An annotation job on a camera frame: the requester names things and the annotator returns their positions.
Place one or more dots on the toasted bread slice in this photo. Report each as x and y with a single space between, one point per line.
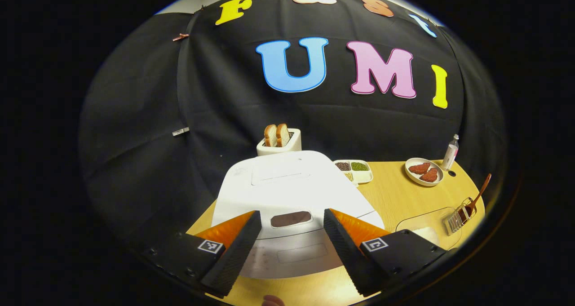
270 136
283 135

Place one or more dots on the small bottle with pink label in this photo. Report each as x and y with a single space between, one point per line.
450 153

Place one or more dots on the silver cloth clip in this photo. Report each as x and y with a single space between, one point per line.
180 131

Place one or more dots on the white oval plate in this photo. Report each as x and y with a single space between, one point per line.
411 175

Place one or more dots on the clear container of rice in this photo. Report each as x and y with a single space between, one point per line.
422 227

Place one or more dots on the white rice cooker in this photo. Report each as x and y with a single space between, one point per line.
292 184

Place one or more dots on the copper cloth clip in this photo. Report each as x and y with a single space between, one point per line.
180 37

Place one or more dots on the red meat piece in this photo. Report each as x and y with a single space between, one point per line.
429 175
419 168

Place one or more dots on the brown wooden spoon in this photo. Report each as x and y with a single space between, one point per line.
480 191

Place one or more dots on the black backdrop cloth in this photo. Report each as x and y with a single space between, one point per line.
143 117

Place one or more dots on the white divided dish of beans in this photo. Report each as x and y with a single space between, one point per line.
359 166

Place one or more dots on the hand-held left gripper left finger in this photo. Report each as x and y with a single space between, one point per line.
236 256

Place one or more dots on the white toaster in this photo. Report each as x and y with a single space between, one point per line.
294 144

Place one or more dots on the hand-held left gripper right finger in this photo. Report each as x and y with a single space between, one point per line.
348 256

